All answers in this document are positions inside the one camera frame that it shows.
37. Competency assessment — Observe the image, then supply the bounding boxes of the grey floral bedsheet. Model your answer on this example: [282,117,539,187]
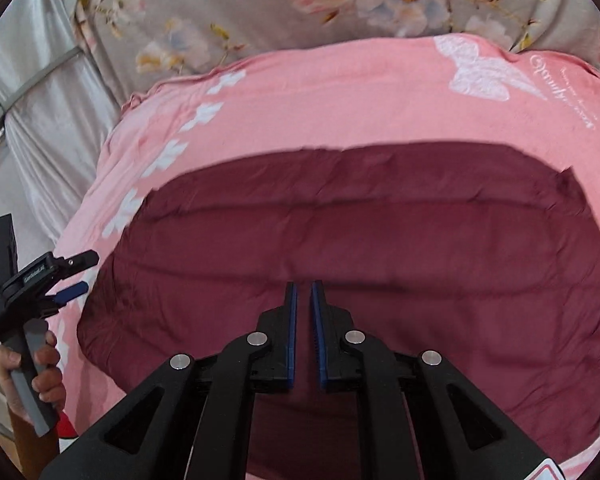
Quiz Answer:
[67,0,600,126]

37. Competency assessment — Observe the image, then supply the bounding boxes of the maroon puffer jacket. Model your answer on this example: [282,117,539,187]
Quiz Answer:
[75,141,600,480]

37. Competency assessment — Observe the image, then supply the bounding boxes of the silver satin curtain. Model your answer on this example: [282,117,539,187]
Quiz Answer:
[0,0,123,461]

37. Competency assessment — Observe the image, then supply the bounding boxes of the person's left forearm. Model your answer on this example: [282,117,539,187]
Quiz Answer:
[7,404,61,468]

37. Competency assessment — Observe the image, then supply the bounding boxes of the pink printed blanket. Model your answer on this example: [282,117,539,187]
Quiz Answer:
[45,32,600,480]

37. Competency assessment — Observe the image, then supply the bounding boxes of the grey metal rail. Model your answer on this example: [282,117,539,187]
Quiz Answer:
[0,45,83,161]

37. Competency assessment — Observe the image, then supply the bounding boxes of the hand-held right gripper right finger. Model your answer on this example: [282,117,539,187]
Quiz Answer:
[309,280,556,480]

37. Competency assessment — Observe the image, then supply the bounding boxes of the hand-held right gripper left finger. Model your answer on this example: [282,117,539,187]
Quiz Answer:
[40,280,299,480]

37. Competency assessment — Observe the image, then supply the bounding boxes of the person's left hand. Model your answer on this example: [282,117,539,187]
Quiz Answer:
[0,331,67,417]

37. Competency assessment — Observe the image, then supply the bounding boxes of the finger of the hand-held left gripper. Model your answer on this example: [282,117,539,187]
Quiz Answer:
[45,281,89,309]
[54,252,100,275]

